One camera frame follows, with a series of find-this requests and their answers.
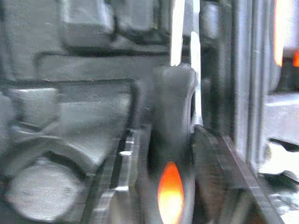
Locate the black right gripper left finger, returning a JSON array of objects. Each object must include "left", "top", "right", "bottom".
[{"left": 80, "top": 129, "right": 147, "bottom": 224}]

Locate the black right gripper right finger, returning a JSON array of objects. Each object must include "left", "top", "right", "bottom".
[{"left": 192, "top": 125, "right": 285, "bottom": 224}]

